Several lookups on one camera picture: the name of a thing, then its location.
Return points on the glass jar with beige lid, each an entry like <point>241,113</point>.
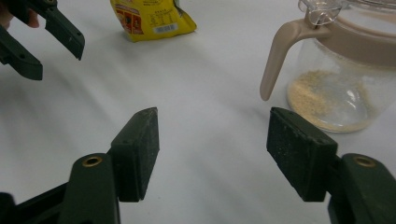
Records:
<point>358,43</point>

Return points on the yellow green spouted seasoning pouch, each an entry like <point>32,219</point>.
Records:
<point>149,21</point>

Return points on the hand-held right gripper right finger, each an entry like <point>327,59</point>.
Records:
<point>299,155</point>

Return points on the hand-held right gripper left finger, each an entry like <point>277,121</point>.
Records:
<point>134,161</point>

